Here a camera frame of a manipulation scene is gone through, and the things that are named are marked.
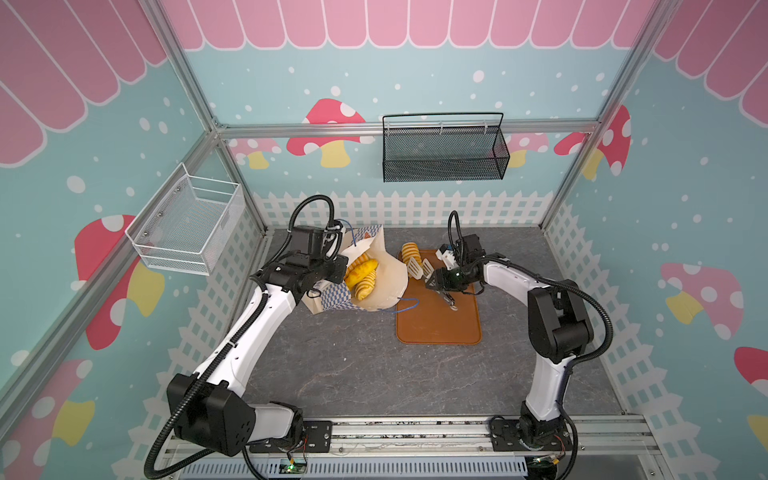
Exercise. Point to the ridged yellow fake bread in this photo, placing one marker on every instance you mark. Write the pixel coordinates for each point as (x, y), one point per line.
(411, 252)

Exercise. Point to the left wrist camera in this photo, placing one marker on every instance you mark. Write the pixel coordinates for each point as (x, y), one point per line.
(314, 242)

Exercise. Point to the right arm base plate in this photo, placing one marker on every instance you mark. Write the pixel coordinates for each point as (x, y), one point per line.
(528, 434)

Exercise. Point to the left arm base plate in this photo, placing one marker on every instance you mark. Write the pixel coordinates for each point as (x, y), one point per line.
(312, 436)

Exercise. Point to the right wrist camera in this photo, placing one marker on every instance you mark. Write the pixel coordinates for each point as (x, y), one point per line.
(461, 252)

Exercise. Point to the yellow fake bread roll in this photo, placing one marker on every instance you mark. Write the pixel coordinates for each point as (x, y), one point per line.
(365, 287)

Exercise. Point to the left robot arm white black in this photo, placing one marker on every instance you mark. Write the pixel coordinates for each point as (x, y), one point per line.
(207, 411)

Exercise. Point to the black mesh wall basket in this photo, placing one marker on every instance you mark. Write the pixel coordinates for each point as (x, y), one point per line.
(436, 147)

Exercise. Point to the white mesh wall basket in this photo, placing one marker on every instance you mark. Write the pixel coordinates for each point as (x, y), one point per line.
(187, 224)

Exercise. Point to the checkered paper bag blue handles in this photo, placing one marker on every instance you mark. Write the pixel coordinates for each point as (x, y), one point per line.
(360, 245)

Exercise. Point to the yellow fake croissant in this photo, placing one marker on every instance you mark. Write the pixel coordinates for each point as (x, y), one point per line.
(360, 271)

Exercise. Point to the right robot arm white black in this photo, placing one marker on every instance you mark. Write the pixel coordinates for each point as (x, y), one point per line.
(566, 327)

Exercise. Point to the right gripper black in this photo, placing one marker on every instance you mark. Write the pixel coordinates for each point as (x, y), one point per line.
(438, 282)

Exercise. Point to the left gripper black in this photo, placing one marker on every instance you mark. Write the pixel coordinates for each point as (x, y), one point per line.
(339, 265)

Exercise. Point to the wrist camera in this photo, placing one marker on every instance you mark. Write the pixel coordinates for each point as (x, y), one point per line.
(461, 252)
(314, 242)

